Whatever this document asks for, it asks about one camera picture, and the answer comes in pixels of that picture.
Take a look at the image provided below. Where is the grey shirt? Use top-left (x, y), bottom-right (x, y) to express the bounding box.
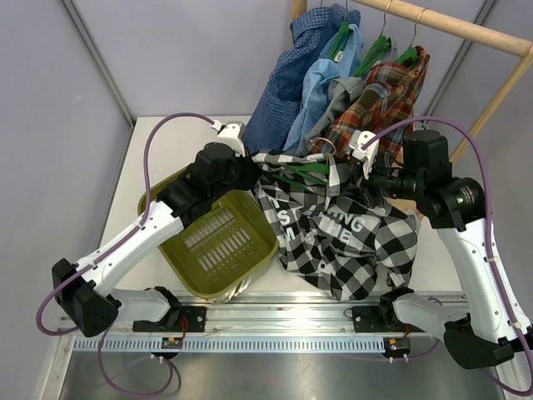
top-left (296, 77), bottom-right (366, 154)

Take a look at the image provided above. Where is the wooden clothes rack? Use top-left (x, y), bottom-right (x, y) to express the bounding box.
top-left (291, 0), bottom-right (533, 168)

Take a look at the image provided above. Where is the olive green plastic basket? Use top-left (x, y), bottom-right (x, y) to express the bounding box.
top-left (158, 191), bottom-right (279, 303)

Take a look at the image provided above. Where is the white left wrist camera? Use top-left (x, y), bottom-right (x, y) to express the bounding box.
top-left (211, 120), bottom-right (247, 157)

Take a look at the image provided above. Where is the green hanger of grey shirt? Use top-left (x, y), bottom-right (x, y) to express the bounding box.
top-left (352, 1), bottom-right (391, 78)

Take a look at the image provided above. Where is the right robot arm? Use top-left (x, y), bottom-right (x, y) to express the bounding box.
top-left (347, 130), bottom-right (532, 369)

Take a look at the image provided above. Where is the white slotted cable duct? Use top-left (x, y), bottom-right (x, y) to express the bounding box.
top-left (74, 336), bottom-right (385, 353)

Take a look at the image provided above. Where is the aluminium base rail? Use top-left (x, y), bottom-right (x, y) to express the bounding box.
top-left (56, 291), bottom-right (467, 337)

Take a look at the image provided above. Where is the black white checkered shirt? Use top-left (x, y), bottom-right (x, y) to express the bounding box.
top-left (252, 151), bottom-right (421, 302)

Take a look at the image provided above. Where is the light blue shirt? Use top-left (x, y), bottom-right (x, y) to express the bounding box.
top-left (282, 23), bottom-right (364, 153)

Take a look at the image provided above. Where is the dark blue checkered shirt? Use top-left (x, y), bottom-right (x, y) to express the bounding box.
top-left (243, 3), bottom-right (361, 153)

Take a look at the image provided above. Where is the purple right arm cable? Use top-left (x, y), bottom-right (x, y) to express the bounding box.
top-left (345, 116), bottom-right (533, 397)

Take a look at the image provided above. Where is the green hanger of plaid shirt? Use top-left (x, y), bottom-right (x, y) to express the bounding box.
top-left (396, 7), bottom-right (428, 69)

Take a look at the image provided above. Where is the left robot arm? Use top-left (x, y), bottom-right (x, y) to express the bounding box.
top-left (52, 142), bottom-right (260, 338)

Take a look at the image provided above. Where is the green hanger of blue shirt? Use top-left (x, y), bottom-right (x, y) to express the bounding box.
top-left (328, 1), bottom-right (350, 62)

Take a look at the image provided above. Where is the green hanger with metal hook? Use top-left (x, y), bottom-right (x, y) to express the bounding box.
top-left (270, 137), bottom-right (336, 192)

